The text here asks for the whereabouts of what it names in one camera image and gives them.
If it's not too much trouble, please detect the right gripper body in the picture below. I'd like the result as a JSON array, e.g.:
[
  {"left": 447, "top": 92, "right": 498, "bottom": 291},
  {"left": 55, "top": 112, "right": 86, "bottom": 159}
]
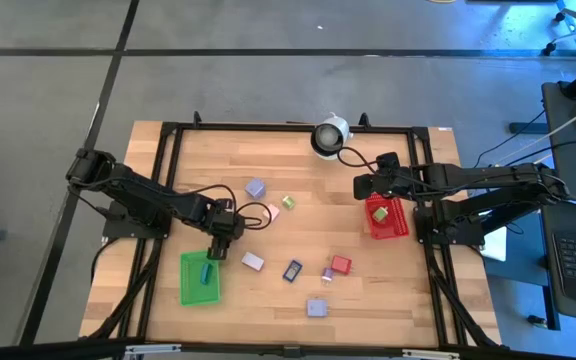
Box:
[{"left": 367, "top": 152, "right": 417, "bottom": 201}]

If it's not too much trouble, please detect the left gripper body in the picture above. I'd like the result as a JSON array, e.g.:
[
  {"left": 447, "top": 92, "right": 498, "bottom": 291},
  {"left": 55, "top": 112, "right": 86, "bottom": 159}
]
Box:
[{"left": 200, "top": 198, "right": 247, "bottom": 241}]

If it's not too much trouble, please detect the white lavender block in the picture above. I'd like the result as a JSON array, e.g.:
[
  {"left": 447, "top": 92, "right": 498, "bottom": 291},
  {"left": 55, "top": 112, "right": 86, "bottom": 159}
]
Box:
[{"left": 240, "top": 251, "right": 265, "bottom": 272}]

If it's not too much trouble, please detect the light blue wall charger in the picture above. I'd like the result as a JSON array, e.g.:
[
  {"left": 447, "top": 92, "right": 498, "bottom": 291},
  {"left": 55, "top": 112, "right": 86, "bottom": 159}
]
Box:
[{"left": 244, "top": 177, "right": 268, "bottom": 201}]

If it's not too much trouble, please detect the pink wall charger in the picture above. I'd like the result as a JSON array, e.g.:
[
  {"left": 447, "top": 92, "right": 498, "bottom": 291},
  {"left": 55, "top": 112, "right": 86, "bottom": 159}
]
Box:
[{"left": 262, "top": 203, "right": 282, "bottom": 224}]

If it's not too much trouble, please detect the dark blue box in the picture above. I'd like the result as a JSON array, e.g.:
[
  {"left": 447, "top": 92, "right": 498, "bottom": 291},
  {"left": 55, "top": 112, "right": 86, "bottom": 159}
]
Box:
[{"left": 282, "top": 259, "right": 304, "bottom": 284}]

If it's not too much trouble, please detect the red wall charger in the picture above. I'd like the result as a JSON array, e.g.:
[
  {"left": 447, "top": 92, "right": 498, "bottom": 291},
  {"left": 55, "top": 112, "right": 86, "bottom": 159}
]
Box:
[{"left": 330, "top": 254, "right": 353, "bottom": 276}]

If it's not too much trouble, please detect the red plastic basket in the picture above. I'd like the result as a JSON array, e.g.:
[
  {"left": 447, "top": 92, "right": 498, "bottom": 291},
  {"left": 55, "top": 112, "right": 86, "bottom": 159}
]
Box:
[{"left": 365, "top": 193, "right": 411, "bottom": 241}]

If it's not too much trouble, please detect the green plastic basket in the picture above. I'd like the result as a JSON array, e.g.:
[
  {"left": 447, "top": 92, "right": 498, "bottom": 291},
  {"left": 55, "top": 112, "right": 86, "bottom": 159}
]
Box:
[{"left": 179, "top": 249, "right": 223, "bottom": 307}]

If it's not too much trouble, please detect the large lavender power cube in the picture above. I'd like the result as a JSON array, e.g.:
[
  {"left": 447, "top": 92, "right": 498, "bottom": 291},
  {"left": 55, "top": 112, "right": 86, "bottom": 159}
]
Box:
[{"left": 306, "top": 298, "right": 330, "bottom": 319}]

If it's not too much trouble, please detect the white paper sheet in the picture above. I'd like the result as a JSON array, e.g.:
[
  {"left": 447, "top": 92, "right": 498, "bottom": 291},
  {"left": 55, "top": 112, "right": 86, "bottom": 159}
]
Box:
[{"left": 480, "top": 225, "right": 508, "bottom": 263}]

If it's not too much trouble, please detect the black equipment cart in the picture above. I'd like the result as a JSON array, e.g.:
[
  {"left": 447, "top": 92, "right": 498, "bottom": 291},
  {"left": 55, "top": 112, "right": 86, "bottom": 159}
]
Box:
[{"left": 540, "top": 79, "right": 576, "bottom": 331}]

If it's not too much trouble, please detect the grey wheeled stand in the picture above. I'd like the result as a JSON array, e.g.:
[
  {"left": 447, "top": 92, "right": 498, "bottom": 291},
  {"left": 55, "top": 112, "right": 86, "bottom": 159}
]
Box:
[{"left": 541, "top": 0, "right": 576, "bottom": 57}]

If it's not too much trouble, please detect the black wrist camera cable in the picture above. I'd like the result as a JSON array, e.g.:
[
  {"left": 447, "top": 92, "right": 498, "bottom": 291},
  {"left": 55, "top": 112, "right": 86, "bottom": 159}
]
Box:
[
  {"left": 336, "top": 146, "right": 384, "bottom": 171},
  {"left": 187, "top": 183, "right": 272, "bottom": 231}
]

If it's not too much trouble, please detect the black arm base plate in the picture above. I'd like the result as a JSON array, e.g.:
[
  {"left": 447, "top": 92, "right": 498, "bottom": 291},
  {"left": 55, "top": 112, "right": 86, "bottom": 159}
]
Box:
[
  {"left": 101, "top": 199, "right": 174, "bottom": 240},
  {"left": 412, "top": 205, "right": 487, "bottom": 247}
]

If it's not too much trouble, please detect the black aluminium rig frame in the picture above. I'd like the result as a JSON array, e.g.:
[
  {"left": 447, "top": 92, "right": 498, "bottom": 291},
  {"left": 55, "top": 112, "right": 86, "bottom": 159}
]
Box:
[{"left": 0, "top": 110, "right": 576, "bottom": 360}]

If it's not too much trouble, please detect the silver frame bracket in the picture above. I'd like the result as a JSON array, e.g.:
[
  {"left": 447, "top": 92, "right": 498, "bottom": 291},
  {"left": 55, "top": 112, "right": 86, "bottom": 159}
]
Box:
[
  {"left": 124, "top": 343, "right": 183, "bottom": 357},
  {"left": 401, "top": 348, "right": 462, "bottom": 360}
]

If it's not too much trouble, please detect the white floor cable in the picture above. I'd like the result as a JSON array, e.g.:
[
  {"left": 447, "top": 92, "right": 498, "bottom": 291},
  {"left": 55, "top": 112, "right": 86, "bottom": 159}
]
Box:
[{"left": 497, "top": 97, "right": 576, "bottom": 166}]

